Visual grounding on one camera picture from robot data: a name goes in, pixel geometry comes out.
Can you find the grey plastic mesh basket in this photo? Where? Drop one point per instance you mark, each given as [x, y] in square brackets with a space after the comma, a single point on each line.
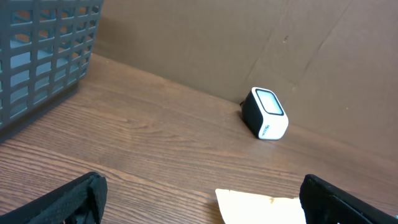
[46, 47]

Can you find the brown Panera snack bag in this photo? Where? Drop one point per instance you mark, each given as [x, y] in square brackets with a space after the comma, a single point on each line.
[245, 208]

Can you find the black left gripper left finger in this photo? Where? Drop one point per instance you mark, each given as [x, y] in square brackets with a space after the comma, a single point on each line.
[82, 200]

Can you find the white black barcode scanner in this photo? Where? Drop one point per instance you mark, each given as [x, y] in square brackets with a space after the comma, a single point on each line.
[264, 115]

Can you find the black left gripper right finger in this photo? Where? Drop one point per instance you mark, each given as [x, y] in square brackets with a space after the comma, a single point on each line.
[324, 203]

